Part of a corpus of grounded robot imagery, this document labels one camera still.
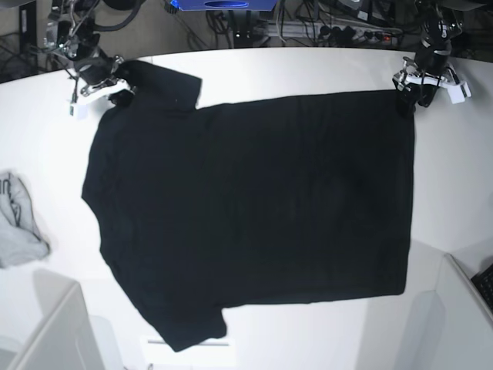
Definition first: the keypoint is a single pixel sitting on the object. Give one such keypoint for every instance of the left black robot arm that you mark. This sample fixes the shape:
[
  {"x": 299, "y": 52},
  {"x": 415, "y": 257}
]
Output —
[{"x": 439, "y": 22}]

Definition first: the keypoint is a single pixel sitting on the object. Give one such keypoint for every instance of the white power strip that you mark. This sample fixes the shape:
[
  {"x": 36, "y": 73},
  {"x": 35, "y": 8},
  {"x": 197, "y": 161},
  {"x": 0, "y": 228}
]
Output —
[{"x": 338, "y": 33}]

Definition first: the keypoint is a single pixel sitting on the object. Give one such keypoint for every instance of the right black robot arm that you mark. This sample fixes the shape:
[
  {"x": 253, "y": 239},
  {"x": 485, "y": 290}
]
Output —
[{"x": 73, "y": 34}]

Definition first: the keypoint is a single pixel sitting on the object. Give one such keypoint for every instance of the black T-shirt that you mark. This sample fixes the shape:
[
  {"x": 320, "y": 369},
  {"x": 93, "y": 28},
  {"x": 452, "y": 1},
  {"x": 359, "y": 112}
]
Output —
[{"x": 295, "y": 200}]

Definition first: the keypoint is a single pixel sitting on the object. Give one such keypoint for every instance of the grey crumpled garment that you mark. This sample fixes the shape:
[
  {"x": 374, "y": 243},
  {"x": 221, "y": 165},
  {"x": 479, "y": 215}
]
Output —
[{"x": 21, "y": 240}]

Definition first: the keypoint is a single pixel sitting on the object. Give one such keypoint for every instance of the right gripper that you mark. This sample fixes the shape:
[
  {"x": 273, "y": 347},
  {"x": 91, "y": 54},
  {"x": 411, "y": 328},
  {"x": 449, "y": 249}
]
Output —
[{"x": 97, "y": 70}]

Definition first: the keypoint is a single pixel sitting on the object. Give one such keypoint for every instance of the blue box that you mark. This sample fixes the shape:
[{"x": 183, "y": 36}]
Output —
[{"x": 210, "y": 5}]

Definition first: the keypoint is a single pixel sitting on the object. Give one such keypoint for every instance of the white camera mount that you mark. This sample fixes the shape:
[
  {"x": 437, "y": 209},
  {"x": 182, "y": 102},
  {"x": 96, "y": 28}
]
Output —
[
  {"x": 89, "y": 99},
  {"x": 457, "y": 89}
]

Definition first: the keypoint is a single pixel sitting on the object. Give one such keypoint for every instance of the black keyboard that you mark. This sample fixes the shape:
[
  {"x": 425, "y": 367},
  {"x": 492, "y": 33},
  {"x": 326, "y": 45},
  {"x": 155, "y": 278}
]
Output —
[{"x": 483, "y": 283}]

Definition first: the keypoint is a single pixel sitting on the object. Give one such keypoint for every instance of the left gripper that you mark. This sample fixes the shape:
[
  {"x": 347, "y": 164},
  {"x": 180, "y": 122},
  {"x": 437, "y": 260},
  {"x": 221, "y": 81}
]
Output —
[{"x": 426, "y": 62}]

